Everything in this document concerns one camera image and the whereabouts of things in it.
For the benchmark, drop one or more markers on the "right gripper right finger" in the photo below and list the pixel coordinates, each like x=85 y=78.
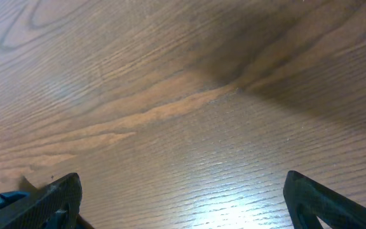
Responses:
x=309 y=203

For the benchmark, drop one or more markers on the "navy blue shorts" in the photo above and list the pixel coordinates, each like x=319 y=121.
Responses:
x=10 y=197

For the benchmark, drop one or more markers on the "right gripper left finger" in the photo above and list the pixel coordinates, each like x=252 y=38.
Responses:
x=54 y=206

